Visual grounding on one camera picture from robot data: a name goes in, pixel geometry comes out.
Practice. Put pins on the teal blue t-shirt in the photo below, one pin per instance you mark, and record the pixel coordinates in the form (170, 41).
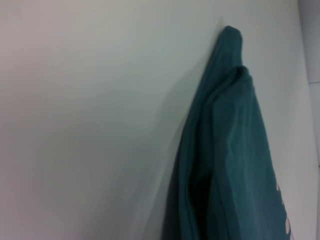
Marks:
(237, 150)

